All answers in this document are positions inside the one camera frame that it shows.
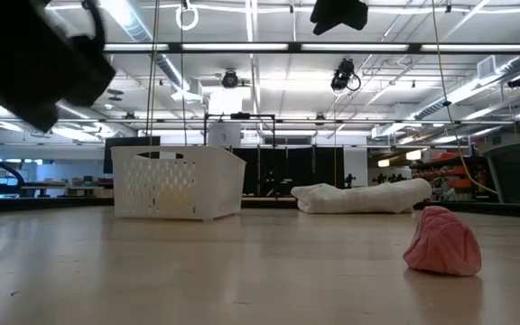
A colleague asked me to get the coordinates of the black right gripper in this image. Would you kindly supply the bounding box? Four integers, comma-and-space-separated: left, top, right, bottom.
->
309, 0, 369, 36

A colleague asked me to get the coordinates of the white perforated plastic basket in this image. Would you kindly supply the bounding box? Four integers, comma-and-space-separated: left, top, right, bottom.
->
110, 144, 246, 222

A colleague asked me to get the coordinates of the pink toy fruit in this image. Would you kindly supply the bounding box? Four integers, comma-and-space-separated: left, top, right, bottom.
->
402, 205, 483, 277

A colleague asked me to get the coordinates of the white plaid folded towel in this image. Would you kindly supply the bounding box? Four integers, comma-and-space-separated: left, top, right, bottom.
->
290, 178, 433, 215

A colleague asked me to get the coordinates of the black overhead camera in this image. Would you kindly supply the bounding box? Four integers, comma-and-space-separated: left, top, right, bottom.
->
330, 57, 363, 94

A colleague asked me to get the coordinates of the white cable loop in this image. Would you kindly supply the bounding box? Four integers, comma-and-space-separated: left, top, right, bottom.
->
174, 3, 200, 32

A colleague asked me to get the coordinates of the black aluminium table frame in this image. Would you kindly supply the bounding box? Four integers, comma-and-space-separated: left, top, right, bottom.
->
0, 42, 520, 220

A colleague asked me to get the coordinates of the hanging yellow cable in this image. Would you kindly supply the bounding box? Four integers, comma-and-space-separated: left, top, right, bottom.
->
430, 0, 499, 196

